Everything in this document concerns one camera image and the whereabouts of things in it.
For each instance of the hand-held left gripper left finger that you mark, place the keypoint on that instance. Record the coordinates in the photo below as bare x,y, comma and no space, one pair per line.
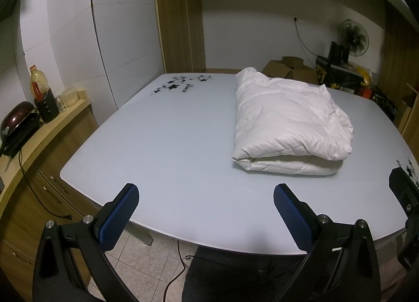
121,216

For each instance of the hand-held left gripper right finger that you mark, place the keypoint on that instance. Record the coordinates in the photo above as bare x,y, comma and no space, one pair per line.
291,220

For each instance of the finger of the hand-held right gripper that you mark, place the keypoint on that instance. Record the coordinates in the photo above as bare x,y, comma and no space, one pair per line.
404,190

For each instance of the white down jacket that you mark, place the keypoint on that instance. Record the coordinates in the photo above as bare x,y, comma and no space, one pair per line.
288,118

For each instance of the grey metal table leg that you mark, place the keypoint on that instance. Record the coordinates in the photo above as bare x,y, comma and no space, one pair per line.
140,234

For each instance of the person's dark pants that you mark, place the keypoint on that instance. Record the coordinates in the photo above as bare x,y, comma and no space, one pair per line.
235,275

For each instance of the wooden counter cabinet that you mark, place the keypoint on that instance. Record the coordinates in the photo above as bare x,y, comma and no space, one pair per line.
49,164

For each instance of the black bag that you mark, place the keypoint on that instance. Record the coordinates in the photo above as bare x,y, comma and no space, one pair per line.
384,102

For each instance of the red box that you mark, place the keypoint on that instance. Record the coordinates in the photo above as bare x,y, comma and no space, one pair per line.
365,92

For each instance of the yellow plastic object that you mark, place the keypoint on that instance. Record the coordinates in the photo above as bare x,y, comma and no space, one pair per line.
365,76

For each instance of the black box with yellow print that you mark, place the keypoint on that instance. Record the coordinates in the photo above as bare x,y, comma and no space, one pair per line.
340,79

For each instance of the small glass jar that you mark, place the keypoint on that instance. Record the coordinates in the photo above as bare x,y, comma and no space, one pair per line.
61,103

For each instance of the translucent plastic container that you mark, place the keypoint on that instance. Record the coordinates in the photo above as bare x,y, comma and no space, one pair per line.
70,98

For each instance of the small beige box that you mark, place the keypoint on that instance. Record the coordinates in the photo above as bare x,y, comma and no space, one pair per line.
81,93

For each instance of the black cup holder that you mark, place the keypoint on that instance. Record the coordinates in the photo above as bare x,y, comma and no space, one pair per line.
49,107

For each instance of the wooden shelf unit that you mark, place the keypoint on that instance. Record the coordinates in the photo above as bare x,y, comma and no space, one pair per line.
402,53

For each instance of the maroon electric grill pan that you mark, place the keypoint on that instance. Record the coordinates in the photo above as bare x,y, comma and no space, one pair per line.
16,118

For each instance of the cardboard box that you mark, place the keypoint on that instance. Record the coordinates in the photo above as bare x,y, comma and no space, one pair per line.
276,69
302,71

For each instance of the black standing fan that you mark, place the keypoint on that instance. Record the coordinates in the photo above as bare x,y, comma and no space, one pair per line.
353,38

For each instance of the cooking oil bottle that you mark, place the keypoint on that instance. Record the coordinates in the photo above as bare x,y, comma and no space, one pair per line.
36,76

